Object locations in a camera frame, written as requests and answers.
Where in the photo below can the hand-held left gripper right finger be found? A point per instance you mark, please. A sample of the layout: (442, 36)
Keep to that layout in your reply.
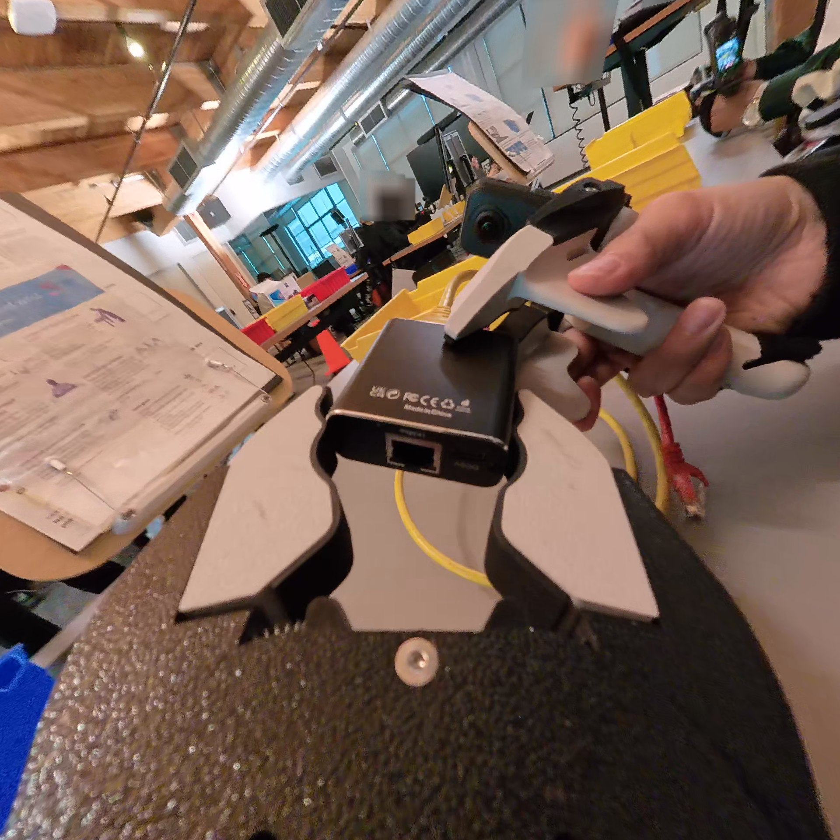
(577, 525)

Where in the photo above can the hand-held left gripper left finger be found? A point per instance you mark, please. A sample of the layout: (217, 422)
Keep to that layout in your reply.
(269, 518)

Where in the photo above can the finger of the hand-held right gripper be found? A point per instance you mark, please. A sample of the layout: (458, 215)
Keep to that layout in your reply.
(548, 374)
(492, 289)

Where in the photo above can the black network splitter box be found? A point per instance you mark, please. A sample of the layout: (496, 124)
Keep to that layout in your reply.
(426, 374)

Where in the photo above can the blue plastic bin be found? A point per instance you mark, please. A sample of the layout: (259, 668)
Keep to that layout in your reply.
(19, 722)

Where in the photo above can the grey desk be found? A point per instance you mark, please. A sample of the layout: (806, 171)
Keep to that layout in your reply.
(774, 525)

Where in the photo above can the person's right hand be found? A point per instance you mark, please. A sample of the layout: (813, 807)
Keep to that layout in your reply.
(735, 262)

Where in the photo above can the large yellow plastic bin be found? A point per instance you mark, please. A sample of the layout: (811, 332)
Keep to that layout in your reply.
(367, 334)
(643, 164)

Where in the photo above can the wooden document stand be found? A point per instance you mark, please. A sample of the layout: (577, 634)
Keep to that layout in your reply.
(39, 558)
(505, 124)

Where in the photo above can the red plastic bin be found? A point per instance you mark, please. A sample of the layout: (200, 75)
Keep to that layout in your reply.
(257, 331)
(325, 285)

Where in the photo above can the orange traffic cone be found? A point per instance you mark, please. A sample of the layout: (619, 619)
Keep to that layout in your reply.
(334, 354)

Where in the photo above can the small yellow plastic bin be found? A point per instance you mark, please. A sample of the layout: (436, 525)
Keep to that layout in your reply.
(285, 313)

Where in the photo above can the black camera device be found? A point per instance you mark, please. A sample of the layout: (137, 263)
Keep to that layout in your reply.
(725, 56)

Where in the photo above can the silver ventilation duct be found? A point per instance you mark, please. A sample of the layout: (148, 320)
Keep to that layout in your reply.
(262, 85)
(367, 85)

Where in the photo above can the black wall speaker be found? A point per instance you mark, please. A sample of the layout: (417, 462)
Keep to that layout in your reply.
(214, 211)

